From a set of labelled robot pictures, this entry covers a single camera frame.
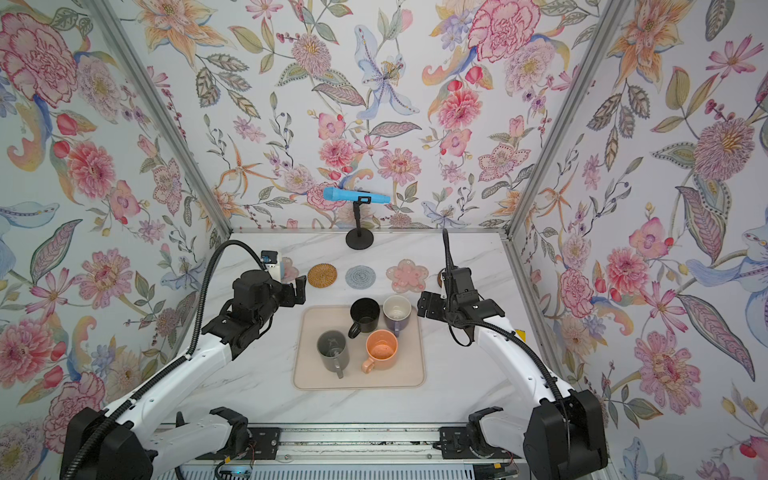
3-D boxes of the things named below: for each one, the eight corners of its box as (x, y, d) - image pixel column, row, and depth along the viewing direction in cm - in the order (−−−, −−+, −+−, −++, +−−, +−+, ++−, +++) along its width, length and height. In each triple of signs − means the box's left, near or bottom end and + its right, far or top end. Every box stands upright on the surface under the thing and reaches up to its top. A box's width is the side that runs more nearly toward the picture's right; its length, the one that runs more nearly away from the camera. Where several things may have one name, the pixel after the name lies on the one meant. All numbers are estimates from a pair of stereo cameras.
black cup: (351, 344, 93) (348, 328, 85) (353, 314, 100) (351, 297, 92) (380, 344, 93) (379, 329, 85) (380, 314, 100) (380, 297, 92)
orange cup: (363, 375, 85) (361, 366, 79) (364, 340, 91) (363, 329, 86) (398, 375, 85) (399, 366, 79) (397, 340, 92) (398, 329, 86)
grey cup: (320, 381, 86) (313, 367, 77) (325, 347, 92) (319, 330, 84) (347, 381, 86) (344, 367, 77) (350, 347, 92) (347, 330, 84)
